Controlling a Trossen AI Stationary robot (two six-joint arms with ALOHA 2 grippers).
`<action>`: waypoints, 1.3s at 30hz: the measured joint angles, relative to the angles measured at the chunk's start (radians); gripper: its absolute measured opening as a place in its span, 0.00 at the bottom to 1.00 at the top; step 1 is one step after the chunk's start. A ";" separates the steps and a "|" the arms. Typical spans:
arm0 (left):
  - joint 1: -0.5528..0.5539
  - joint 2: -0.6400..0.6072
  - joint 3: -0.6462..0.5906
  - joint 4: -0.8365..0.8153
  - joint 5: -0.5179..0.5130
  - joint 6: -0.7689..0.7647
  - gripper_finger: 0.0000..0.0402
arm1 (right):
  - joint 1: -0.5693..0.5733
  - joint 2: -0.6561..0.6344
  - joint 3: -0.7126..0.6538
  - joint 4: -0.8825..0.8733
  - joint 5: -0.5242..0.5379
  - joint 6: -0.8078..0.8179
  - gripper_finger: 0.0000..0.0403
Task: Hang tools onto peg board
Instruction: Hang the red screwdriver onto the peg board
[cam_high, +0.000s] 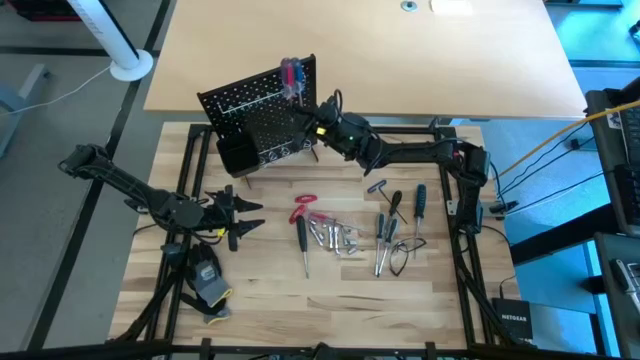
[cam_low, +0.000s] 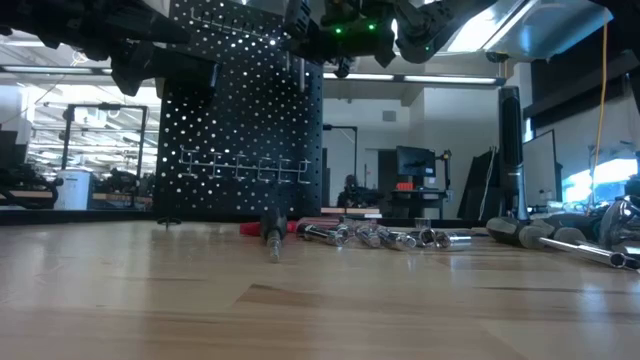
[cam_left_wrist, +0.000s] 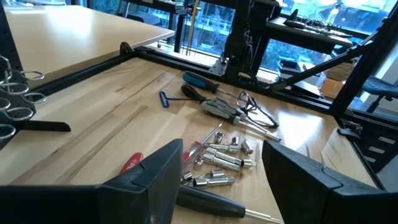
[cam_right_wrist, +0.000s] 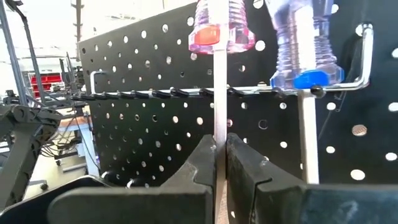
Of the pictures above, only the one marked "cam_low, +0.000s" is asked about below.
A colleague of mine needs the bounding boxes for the black background desk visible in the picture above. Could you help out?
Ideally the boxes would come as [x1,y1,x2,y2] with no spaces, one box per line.
[388,187,452,220]

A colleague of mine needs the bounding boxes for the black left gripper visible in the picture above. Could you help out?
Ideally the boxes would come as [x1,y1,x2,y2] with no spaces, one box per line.
[59,0,194,97]

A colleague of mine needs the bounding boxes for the dark overhead beam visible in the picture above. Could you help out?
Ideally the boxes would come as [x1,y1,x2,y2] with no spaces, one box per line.
[523,47,640,121]

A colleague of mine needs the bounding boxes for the ceiling light strip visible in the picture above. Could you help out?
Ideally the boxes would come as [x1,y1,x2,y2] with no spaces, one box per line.
[0,64,114,76]
[322,72,507,87]

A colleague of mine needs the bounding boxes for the black monitor on stand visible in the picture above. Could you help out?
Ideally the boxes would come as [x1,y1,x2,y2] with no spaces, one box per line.
[395,145,438,178]

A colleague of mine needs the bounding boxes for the person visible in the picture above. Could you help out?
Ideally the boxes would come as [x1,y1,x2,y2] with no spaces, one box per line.
[336,173,362,209]

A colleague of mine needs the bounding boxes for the black-handled slim screwdriver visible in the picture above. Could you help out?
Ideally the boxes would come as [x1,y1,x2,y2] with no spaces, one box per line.
[486,215,527,247]

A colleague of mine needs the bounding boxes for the chrome wire ring tool rack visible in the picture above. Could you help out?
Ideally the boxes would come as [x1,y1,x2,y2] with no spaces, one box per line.
[178,145,313,186]

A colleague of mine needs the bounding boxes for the black tower fan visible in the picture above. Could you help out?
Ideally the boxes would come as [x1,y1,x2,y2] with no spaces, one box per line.
[497,85,530,222]

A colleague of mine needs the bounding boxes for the black plastic pegboard bin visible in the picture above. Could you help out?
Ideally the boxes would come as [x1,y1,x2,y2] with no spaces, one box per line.
[155,47,222,100]

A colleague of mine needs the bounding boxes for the yellow hanging cable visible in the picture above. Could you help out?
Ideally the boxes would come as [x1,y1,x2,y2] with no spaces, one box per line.
[585,22,610,210]

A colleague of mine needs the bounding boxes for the black leaning panels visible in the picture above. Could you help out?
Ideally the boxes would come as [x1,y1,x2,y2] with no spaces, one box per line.
[456,146,501,222]

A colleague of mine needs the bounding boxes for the thin black pole stand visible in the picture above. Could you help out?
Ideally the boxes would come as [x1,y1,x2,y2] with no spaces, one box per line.
[322,124,359,201]

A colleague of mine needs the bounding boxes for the silver ceiling duct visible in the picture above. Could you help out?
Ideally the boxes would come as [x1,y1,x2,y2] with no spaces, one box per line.
[479,0,617,62]

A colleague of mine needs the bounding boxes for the black screwdriver blue-slotted handle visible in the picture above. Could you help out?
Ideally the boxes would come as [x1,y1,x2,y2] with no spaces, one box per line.
[259,208,290,265]

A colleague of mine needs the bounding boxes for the black cable bundle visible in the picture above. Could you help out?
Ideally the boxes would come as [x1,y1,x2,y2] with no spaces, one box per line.
[0,164,60,211]

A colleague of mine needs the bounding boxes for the white floor container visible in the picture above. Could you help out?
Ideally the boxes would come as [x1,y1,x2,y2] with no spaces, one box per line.
[53,168,94,212]

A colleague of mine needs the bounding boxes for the wooden background bench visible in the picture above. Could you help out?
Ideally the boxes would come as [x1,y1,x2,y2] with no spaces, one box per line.
[0,191,154,205]

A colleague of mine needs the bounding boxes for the black aluminium table frame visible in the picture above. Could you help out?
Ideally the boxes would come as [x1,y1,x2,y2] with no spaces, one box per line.
[0,207,501,231]

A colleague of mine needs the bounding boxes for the bright display screen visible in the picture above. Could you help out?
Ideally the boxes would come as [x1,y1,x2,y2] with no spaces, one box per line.
[562,158,640,204]

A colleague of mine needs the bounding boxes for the black perforated pegboard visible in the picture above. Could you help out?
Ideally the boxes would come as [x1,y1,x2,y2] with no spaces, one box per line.
[152,0,325,220]

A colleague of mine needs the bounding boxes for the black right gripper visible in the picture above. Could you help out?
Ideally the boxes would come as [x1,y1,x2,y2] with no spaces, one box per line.
[284,0,399,79]

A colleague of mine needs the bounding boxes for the white panel black frame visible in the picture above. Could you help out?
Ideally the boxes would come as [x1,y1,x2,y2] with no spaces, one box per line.
[521,129,565,214]

